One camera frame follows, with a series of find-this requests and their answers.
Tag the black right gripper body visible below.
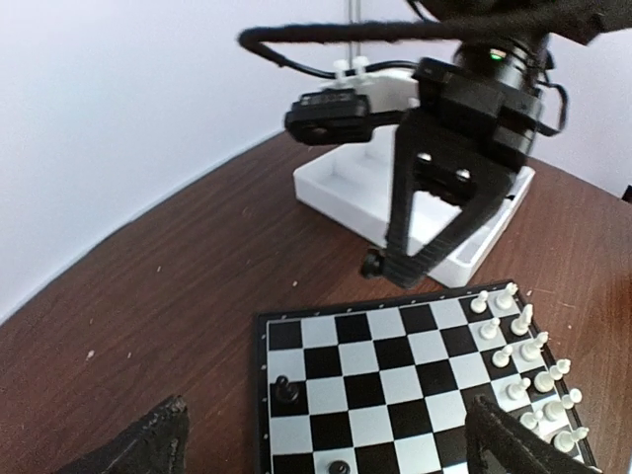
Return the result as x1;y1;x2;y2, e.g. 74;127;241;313
413;34;548;173

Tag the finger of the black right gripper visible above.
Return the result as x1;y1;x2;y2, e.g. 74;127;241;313
382;111;517;288

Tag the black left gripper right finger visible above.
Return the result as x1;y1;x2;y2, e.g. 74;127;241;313
465;395;595;474

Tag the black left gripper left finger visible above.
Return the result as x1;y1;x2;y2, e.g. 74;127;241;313
58;395;190;473

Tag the white plastic divided tray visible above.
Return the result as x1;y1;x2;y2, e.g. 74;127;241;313
293;68;535;287

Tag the black white chessboard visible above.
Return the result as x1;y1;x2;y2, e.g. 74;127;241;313
255;281;509;473

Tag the black chess piece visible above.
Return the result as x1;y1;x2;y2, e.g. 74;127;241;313
360;249;384;279

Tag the black chess pawn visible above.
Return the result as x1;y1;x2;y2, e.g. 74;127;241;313
327;459;351;474
274;375;299;404

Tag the white chess piece row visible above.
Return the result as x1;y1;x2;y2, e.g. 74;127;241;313
462;281;593;464

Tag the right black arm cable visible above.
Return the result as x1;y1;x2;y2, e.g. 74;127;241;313
238;19;569;139

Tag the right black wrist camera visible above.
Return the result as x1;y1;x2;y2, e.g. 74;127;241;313
283;89;373;146

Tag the right aluminium frame post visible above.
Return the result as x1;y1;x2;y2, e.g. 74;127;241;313
345;0;364;65

